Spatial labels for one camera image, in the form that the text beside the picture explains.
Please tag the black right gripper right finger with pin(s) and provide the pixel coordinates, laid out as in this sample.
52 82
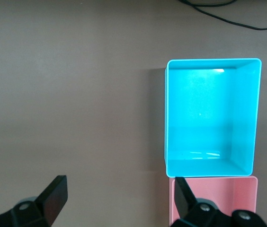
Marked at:
195 212

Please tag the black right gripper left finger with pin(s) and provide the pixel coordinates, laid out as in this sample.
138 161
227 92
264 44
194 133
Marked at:
50 203

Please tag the pink plastic bin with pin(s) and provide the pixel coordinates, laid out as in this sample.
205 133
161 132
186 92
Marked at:
218 191

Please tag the blue plastic bin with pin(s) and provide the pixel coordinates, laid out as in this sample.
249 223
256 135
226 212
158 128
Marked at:
207 113

